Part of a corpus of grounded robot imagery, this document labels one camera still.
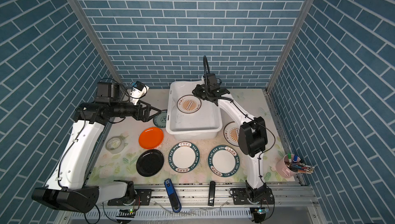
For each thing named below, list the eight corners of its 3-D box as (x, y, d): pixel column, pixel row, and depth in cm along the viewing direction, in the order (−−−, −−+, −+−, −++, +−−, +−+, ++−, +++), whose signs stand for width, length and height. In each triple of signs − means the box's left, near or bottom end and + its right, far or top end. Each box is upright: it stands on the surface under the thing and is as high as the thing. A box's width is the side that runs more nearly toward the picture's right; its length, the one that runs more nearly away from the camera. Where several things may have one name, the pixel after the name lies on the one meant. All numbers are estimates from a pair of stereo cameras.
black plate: (135, 176, 82) (132, 174, 78) (142, 151, 90) (139, 149, 87) (160, 176, 82) (159, 174, 79) (165, 152, 90) (163, 149, 87)
